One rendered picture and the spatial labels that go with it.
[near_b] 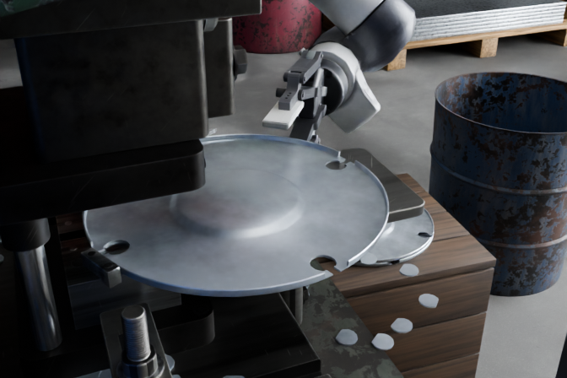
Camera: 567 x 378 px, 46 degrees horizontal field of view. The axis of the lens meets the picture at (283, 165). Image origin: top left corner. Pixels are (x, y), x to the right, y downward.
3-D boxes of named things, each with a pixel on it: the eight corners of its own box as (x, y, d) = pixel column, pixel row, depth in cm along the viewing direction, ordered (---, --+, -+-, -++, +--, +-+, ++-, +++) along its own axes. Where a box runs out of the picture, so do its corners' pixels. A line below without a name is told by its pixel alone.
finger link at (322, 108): (298, 98, 90) (299, 106, 91) (275, 155, 83) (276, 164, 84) (326, 101, 89) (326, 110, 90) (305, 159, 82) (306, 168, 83)
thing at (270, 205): (38, 190, 67) (36, 183, 67) (268, 120, 83) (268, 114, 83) (182, 350, 47) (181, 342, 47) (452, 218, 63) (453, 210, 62)
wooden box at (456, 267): (396, 287, 178) (407, 172, 162) (473, 390, 146) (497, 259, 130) (251, 317, 167) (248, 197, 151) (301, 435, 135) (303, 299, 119)
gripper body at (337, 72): (296, 107, 97) (278, 132, 90) (297, 51, 94) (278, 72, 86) (347, 113, 96) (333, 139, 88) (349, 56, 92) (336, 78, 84)
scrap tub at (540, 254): (504, 206, 216) (530, 64, 194) (604, 280, 181) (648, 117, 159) (391, 232, 203) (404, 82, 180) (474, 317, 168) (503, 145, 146)
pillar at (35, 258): (61, 330, 55) (32, 182, 49) (63, 347, 54) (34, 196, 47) (33, 337, 55) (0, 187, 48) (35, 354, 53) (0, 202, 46)
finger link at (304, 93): (326, 97, 89) (327, 86, 89) (307, 100, 78) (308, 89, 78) (298, 94, 90) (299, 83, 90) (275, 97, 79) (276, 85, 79)
